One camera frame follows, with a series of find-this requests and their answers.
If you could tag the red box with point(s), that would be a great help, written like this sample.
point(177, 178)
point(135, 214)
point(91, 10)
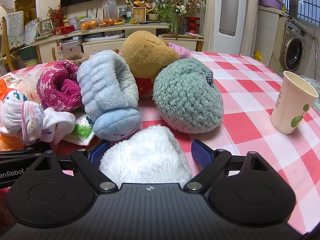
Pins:
point(63, 30)

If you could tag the clear plastic bag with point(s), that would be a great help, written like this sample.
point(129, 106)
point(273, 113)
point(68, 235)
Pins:
point(110, 7)

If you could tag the red checkered tablecloth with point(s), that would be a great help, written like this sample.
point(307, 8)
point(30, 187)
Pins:
point(250, 100)

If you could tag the orange plastic bag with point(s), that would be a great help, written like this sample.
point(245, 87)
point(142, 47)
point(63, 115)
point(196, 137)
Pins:
point(7, 85)

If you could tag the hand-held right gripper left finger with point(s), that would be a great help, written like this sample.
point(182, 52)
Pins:
point(96, 155)

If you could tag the white tower air conditioner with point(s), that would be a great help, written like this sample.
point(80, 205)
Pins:
point(230, 5)

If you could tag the dark green bucket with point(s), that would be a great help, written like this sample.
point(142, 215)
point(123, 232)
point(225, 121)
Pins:
point(27, 52)

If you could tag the purple basin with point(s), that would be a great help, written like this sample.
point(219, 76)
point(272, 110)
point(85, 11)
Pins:
point(271, 2)

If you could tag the white paper cup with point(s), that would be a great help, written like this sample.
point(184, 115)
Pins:
point(287, 105)

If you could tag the wooden chair with lace cover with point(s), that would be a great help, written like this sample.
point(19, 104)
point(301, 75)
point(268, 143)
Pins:
point(15, 30)

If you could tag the red berry branches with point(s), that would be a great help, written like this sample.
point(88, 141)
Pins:
point(57, 16)

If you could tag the orange towel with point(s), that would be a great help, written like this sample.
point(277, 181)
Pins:
point(10, 141)

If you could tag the red stand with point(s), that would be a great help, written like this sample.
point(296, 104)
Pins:
point(193, 26)

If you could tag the white patterned sock bundle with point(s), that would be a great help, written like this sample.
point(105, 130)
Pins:
point(25, 115)

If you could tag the bag of oranges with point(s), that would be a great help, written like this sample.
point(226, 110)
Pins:
point(108, 22)
point(89, 25)

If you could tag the pink storage box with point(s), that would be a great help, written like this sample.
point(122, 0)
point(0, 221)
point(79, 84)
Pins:
point(71, 48)

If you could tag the wooden picture frame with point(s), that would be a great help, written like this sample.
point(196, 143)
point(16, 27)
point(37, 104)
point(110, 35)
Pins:
point(139, 15)

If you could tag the white oval tray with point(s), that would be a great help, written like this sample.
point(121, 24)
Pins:
point(103, 37)

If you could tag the cream TV cabinet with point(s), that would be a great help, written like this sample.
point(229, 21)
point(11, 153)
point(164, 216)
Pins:
point(105, 46)

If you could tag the white curtain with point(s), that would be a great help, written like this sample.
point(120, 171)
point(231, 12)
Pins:
point(209, 17)

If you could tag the white paper sheet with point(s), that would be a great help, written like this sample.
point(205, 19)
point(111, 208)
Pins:
point(31, 28)

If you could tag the green fluffy slipper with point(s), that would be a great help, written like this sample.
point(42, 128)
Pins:
point(185, 97)

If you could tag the pink fluffy slipper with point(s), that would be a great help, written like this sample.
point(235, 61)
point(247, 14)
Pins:
point(183, 51)

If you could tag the yellow bottle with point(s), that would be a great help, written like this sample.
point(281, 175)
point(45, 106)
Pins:
point(257, 56)

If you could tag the white cabinet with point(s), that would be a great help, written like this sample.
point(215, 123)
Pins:
point(270, 35)

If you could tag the white fluffy sock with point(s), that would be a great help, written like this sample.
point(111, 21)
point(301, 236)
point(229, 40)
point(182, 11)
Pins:
point(145, 155)

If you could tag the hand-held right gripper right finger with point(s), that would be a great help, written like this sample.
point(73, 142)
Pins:
point(201, 153)

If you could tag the green plastic bottle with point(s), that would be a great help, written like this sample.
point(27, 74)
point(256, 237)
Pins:
point(129, 13)

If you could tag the yellow bananas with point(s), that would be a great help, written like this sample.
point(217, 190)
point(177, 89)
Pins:
point(119, 23)

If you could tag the brown plush bear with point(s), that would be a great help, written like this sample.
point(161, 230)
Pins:
point(145, 52)

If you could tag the brown fluffy cuff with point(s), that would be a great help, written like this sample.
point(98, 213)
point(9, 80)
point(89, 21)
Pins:
point(77, 58)

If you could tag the silver washing machine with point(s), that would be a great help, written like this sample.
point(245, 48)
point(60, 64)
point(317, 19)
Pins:
point(295, 47)

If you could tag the white green cloth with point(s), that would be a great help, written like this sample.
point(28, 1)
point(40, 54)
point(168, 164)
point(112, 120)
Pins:
point(80, 130)

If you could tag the potted green plant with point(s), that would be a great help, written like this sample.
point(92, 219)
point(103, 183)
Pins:
point(170, 12)

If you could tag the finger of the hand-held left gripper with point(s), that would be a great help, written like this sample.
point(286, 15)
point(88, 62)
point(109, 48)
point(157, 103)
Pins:
point(22, 153)

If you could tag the white framed glass container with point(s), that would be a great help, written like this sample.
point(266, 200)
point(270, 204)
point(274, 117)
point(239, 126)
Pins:
point(45, 27)

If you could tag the magenta knit sock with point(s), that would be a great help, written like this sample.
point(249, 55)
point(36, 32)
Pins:
point(55, 80)

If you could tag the white fluffy ball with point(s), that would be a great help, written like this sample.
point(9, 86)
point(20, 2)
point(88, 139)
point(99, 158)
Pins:
point(27, 87)

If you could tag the light green bin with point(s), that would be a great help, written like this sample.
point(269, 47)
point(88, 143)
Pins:
point(31, 63)

